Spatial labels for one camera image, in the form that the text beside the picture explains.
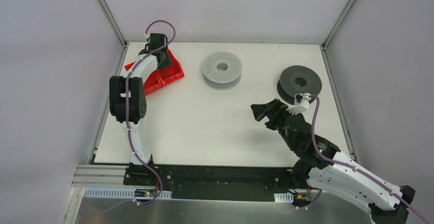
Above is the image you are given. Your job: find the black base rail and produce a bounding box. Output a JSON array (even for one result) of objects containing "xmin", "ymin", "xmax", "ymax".
[{"xmin": 123, "ymin": 164, "xmax": 308, "ymax": 202}]

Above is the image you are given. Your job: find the left white cable duct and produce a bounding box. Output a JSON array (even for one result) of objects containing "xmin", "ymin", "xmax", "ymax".
[{"xmin": 83, "ymin": 187, "xmax": 172, "ymax": 200}]

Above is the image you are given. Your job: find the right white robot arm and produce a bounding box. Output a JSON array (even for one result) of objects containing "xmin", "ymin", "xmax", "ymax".
[{"xmin": 250, "ymin": 99, "xmax": 415, "ymax": 223}]

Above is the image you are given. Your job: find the white perforated spool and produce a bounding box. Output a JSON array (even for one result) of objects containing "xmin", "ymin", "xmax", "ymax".
[{"xmin": 201, "ymin": 51, "xmax": 243, "ymax": 91}]

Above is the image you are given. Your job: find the dark grey spool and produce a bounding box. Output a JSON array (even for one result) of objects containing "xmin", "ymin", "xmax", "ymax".
[{"xmin": 277, "ymin": 65, "xmax": 322, "ymax": 105}]

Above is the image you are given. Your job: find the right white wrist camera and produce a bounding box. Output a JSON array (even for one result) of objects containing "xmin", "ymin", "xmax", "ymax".
[{"xmin": 287, "ymin": 93, "xmax": 311, "ymax": 115}]

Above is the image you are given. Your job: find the red plastic bin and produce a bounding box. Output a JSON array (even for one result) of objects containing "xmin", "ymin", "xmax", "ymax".
[{"xmin": 143, "ymin": 48, "xmax": 184, "ymax": 95}]

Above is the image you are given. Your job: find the right white cable duct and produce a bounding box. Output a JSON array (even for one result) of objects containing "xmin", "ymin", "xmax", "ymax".
[{"xmin": 274, "ymin": 192, "xmax": 294, "ymax": 203}]

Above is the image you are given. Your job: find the white cable duct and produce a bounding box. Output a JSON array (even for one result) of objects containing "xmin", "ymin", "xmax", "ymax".
[
  {"xmin": 274, "ymin": 192, "xmax": 294, "ymax": 203},
  {"xmin": 83, "ymin": 187, "xmax": 172, "ymax": 200}
]

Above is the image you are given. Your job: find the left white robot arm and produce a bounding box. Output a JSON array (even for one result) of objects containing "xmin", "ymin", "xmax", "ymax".
[{"xmin": 109, "ymin": 33, "xmax": 172, "ymax": 186}]

